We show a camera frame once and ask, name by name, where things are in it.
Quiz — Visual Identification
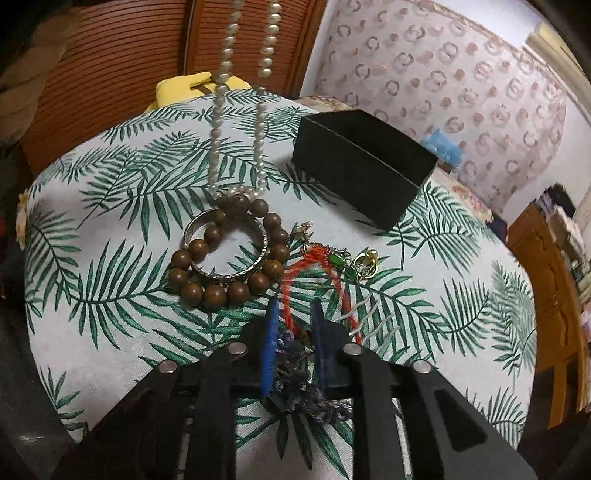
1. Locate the pile of folded clothes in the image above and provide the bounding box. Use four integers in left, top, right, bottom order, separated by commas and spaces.
538, 185, 578, 217

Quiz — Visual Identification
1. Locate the tan cloth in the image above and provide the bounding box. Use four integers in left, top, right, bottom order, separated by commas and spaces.
0, 14, 88, 139

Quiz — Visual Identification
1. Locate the yellow plush toy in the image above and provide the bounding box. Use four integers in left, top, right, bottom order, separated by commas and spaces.
147, 71, 252, 114

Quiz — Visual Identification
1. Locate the purple beaded jewelry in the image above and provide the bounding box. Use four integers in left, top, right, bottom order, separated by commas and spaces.
272, 342, 356, 423

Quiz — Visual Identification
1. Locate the long wooden cabinet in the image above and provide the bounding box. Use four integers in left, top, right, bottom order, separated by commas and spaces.
505, 203, 591, 430

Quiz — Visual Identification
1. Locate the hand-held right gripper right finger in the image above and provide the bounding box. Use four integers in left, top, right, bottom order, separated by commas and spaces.
310, 298, 539, 480

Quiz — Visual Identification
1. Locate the silver hair comb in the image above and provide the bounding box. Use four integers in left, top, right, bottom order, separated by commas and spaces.
335, 295, 400, 335

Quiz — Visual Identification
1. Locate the silver bangle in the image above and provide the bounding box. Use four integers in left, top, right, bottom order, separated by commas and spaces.
184, 209, 269, 280

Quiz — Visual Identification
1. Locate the brown wooden bead bracelet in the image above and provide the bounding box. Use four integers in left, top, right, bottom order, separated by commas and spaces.
167, 194, 291, 309

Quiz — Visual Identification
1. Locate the green leaf print tablecloth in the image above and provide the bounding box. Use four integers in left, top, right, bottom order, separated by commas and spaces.
21, 88, 539, 480

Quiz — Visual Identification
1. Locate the red string bracelet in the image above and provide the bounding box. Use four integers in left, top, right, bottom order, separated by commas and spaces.
279, 246, 363, 344

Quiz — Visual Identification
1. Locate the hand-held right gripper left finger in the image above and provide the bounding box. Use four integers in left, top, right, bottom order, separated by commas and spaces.
51, 299, 282, 480

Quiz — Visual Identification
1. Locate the black jewelry box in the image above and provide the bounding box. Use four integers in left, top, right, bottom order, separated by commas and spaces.
291, 110, 438, 230

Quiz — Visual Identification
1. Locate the wooden louvered wardrobe door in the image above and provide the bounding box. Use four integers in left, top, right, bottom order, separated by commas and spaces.
0, 0, 328, 171

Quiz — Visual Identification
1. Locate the ring patterned sheer curtain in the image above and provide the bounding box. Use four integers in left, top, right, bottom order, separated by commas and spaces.
314, 0, 568, 215

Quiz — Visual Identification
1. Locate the gold bracelet with green gems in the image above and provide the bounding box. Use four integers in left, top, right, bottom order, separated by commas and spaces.
291, 222, 379, 281

